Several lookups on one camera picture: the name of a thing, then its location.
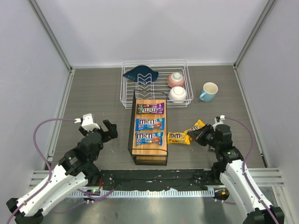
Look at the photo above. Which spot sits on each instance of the purple brown candy bag lower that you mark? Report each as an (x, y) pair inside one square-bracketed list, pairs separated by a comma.
[(211, 149)]

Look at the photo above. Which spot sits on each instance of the pink patterned bowl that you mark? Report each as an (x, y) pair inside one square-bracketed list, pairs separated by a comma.
[(176, 79)]

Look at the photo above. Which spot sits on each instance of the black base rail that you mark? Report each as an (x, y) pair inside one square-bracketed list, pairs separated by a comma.
[(159, 179)]

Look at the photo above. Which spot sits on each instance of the white cable duct strip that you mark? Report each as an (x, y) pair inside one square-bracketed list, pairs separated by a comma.
[(162, 194)]

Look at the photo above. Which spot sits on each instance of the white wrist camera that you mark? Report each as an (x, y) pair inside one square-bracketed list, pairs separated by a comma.
[(219, 120), (87, 122)]

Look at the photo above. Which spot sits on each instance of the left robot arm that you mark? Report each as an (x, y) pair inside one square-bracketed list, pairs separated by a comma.
[(75, 170)]

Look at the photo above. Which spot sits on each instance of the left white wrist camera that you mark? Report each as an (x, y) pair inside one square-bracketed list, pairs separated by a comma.
[(87, 122)]

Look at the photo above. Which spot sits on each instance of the blue candy bag short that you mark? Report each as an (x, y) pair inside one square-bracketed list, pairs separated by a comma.
[(149, 138)]

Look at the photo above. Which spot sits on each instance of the dark blue leaf plate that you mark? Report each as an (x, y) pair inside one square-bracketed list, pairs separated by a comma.
[(141, 74)]

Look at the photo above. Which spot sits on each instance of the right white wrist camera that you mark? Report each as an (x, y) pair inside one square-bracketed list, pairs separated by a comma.
[(219, 120)]

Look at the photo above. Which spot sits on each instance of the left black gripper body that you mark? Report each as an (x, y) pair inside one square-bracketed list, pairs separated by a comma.
[(105, 131)]

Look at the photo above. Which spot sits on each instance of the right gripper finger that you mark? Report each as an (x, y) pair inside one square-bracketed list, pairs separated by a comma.
[(204, 139), (204, 129)]

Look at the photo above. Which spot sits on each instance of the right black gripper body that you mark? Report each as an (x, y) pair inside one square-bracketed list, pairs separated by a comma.
[(206, 134)]

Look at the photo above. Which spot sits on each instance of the white wire dish rack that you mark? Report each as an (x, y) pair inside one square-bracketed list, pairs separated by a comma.
[(146, 88)]

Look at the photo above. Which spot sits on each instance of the white bowl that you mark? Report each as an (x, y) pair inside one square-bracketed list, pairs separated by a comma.
[(177, 94)]

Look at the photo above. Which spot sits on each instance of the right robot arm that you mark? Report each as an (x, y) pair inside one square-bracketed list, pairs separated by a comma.
[(232, 172)]

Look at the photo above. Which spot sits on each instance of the black wire wooden shelf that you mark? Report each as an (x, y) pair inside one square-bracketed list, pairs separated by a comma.
[(148, 154)]

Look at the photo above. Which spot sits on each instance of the yellow candy bag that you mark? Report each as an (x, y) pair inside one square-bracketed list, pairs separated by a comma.
[(178, 138), (198, 125)]

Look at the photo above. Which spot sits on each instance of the blue candy bag long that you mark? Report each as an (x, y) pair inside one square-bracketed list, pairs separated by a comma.
[(149, 124)]

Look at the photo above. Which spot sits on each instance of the light blue mug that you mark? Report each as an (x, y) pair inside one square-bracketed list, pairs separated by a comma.
[(209, 91)]

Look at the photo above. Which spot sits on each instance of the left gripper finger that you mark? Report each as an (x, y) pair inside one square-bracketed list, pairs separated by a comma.
[(109, 125), (112, 134)]

